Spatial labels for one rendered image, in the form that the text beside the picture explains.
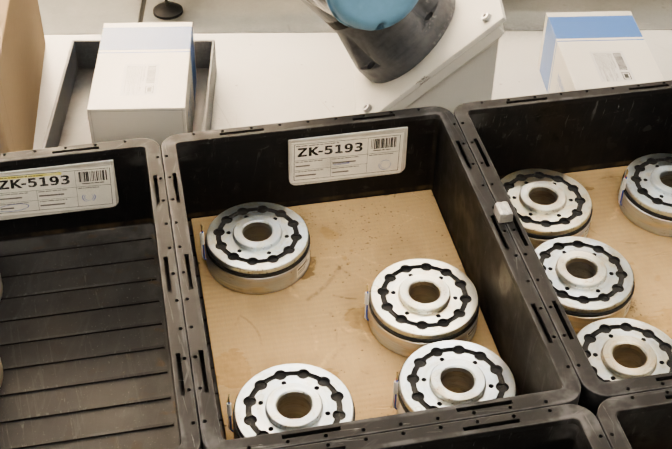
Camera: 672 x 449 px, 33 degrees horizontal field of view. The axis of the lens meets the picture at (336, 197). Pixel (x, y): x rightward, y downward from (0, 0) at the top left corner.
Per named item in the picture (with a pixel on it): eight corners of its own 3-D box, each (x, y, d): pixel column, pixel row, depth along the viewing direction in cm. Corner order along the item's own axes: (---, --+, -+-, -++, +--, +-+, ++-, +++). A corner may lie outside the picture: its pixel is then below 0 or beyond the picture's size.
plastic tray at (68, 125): (76, 69, 163) (71, 39, 160) (216, 69, 164) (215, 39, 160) (44, 190, 142) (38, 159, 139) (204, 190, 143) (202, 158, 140)
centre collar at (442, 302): (393, 280, 108) (393, 275, 108) (443, 275, 109) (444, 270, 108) (403, 317, 105) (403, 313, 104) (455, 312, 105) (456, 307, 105)
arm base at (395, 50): (359, 42, 152) (307, -5, 147) (445, -32, 146) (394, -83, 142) (370, 103, 140) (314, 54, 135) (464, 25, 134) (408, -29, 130)
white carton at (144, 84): (111, 77, 161) (103, 22, 155) (196, 76, 161) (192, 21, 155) (95, 166, 145) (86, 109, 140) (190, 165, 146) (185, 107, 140)
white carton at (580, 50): (537, 66, 165) (545, 12, 159) (619, 64, 166) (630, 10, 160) (567, 151, 150) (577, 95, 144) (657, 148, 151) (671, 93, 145)
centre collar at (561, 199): (511, 187, 119) (512, 183, 119) (556, 181, 120) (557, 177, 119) (527, 218, 115) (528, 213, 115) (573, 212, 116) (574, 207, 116)
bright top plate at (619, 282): (514, 245, 113) (515, 241, 112) (611, 235, 114) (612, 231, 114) (545, 319, 105) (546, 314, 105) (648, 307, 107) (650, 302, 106)
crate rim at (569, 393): (161, 154, 115) (159, 135, 114) (447, 122, 120) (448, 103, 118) (206, 478, 85) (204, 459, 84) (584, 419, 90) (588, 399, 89)
